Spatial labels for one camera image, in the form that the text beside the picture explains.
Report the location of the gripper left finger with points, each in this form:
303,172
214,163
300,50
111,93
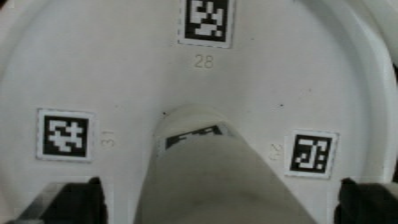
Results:
69,204

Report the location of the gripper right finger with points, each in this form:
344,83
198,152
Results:
367,203

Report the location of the white cylindrical table leg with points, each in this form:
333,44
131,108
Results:
211,184

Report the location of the white round table top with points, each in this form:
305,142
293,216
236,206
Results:
111,60

